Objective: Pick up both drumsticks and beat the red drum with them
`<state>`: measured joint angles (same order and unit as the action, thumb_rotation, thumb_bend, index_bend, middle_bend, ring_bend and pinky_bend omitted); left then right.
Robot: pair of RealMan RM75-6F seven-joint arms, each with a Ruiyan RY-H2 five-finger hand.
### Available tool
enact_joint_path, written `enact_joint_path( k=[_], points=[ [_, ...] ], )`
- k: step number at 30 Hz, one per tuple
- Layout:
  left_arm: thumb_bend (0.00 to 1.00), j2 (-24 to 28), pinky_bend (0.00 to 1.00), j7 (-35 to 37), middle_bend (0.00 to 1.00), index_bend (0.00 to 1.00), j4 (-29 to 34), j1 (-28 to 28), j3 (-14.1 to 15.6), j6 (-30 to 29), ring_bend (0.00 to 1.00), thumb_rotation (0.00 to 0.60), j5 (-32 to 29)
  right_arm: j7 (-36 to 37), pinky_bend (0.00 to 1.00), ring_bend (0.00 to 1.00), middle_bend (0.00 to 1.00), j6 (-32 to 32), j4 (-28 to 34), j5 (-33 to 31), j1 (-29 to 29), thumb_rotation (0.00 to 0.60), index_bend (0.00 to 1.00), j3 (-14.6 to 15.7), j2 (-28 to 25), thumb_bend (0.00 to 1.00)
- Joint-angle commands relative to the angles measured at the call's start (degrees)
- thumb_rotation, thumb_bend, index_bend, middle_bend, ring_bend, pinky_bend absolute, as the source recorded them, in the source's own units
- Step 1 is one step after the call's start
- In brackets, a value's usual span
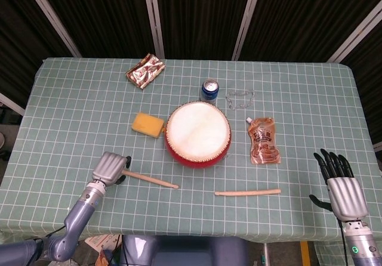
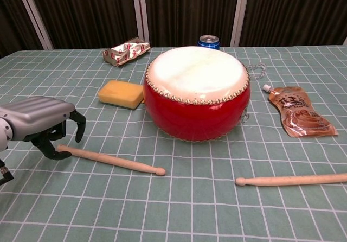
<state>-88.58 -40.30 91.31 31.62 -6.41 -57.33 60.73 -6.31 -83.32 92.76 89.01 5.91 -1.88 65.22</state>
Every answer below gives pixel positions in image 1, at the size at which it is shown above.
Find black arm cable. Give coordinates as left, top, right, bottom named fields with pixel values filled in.
left=338, top=220, right=349, bottom=266
left=35, top=223, right=67, bottom=245

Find metal table leg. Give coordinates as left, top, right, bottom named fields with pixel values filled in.
left=261, top=239, right=270, bottom=266

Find orange snack bag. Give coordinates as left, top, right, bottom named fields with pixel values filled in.
left=95, top=248, right=113, bottom=266

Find gold foil snack wrapper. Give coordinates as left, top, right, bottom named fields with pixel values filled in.
left=124, top=54, right=167, bottom=91

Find wooden drumstick with bead tip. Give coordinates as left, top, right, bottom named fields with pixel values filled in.
left=122, top=170, right=180, bottom=189

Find red drum with white skin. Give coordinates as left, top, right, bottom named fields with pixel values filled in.
left=163, top=100, right=232, bottom=170

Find dark partition panel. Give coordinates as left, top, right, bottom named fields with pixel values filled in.
left=238, top=0, right=382, bottom=63
left=340, top=18, right=382, bottom=147
left=155, top=0, right=254, bottom=60
left=35, top=0, right=161, bottom=59
left=0, top=0, right=75, bottom=106

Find green checked tablecloth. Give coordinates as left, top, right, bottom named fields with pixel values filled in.
left=0, top=57, right=382, bottom=266

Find white printed paper sheet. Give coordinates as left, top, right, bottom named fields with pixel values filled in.
left=84, top=234, right=122, bottom=253

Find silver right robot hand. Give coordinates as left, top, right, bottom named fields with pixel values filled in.
left=309, top=148, right=369, bottom=221

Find brown sauce pouch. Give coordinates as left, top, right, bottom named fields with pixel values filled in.
left=245, top=116, right=282, bottom=165

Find plain wooden drumstick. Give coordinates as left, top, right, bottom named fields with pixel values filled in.
left=214, top=188, right=282, bottom=197

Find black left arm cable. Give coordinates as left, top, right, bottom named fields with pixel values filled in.
left=35, top=223, right=67, bottom=245

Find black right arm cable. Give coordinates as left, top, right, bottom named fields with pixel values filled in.
left=338, top=220, right=349, bottom=266

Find blue soda can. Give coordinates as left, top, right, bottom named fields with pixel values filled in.
left=200, top=79, right=220, bottom=106

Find white partition frame post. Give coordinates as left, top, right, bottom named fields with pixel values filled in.
left=0, top=92, right=26, bottom=116
left=142, top=0, right=165, bottom=60
left=22, top=0, right=82, bottom=58
left=231, top=0, right=263, bottom=61
left=326, top=5, right=382, bottom=63

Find yellow sponge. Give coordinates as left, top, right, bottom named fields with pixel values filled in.
left=131, top=112, right=165, bottom=139

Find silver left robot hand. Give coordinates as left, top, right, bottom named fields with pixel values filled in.
left=91, top=151, right=133, bottom=187

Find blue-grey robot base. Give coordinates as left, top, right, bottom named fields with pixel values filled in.
left=121, top=234, right=250, bottom=266

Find silver metal chain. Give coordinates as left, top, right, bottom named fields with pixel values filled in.
left=225, top=89, right=256, bottom=110

